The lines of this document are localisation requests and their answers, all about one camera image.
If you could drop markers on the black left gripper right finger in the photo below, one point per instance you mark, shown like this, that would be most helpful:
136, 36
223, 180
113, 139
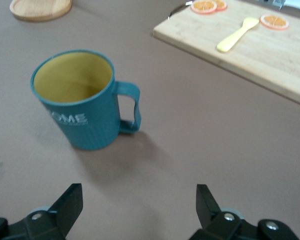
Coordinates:
207, 207

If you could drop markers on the orange slice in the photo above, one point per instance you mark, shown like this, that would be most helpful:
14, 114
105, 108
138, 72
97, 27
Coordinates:
222, 5
203, 6
274, 22

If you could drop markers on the wooden mug tree rack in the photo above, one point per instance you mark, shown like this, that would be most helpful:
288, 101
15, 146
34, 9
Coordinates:
40, 10

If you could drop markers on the yellow plastic fork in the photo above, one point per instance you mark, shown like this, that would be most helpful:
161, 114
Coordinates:
235, 37

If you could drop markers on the teal mug with yellow inside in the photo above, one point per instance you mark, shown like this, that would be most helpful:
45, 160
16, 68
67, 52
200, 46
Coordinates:
90, 125

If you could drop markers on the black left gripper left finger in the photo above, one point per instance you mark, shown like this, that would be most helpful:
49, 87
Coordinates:
65, 207

